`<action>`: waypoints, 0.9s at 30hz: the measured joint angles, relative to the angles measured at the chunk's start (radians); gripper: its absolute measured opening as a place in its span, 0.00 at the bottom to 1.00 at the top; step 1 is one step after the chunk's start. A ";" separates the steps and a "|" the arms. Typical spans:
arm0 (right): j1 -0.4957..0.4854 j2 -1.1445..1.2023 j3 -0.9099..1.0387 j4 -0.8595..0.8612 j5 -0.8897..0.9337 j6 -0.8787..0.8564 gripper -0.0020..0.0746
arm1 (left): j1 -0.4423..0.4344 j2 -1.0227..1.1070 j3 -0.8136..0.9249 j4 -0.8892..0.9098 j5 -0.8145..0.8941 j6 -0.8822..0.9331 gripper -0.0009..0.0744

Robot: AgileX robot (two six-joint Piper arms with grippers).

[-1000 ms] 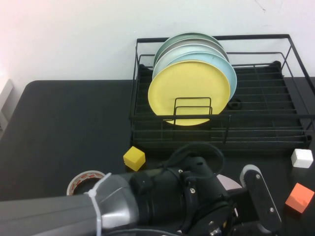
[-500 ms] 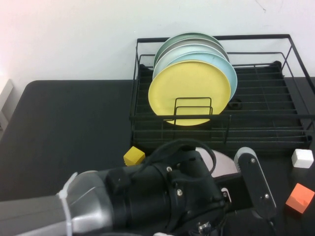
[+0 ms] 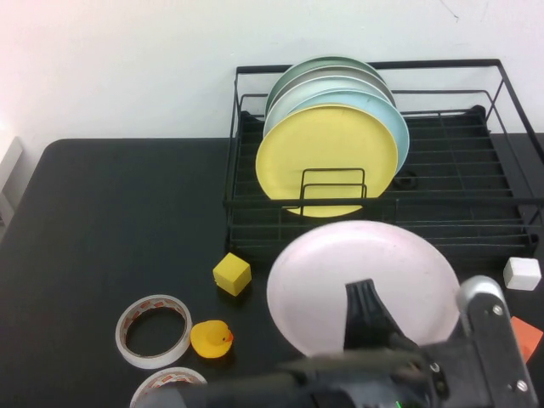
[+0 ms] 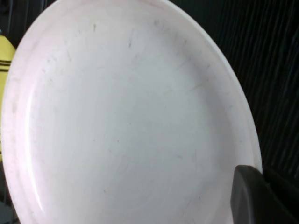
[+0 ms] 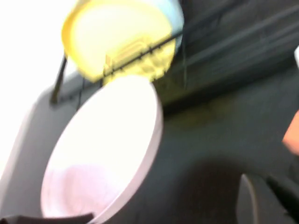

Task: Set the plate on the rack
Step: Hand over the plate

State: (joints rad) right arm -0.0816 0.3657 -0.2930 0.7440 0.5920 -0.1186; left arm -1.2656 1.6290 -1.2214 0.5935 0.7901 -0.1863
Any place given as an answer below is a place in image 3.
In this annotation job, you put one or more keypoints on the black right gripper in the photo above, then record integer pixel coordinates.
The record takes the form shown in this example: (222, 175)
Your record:
(404, 367)

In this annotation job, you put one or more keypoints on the pink round plate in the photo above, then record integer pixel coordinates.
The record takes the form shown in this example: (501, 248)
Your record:
(314, 280)

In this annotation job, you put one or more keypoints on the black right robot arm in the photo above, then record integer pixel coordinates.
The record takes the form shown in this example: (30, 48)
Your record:
(382, 397)

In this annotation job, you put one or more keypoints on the yellow round plate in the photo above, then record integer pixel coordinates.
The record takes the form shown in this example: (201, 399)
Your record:
(327, 144)

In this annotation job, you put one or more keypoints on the light blue round plate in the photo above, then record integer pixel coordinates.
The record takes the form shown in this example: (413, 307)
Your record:
(391, 123)

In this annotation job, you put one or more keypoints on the pale mint round plate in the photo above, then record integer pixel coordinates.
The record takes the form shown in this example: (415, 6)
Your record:
(280, 108)

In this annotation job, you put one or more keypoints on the grey round plate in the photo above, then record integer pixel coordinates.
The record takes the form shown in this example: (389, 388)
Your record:
(314, 75)

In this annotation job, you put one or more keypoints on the dark green round plate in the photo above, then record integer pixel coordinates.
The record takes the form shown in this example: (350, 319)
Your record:
(306, 64)

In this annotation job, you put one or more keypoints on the yellow foam cube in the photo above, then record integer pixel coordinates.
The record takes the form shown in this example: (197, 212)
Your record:
(231, 274)

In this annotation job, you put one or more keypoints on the yellow rubber duck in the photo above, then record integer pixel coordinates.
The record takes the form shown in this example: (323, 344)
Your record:
(208, 342)

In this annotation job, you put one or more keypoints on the white foam cube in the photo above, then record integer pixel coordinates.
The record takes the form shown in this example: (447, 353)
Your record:
(522, 274)

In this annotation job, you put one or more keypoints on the orange foam cube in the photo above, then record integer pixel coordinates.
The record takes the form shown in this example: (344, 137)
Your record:
(529, 336)

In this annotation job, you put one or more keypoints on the white tape roll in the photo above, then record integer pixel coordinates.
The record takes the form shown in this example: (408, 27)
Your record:
(170, 373)
(153, 362)

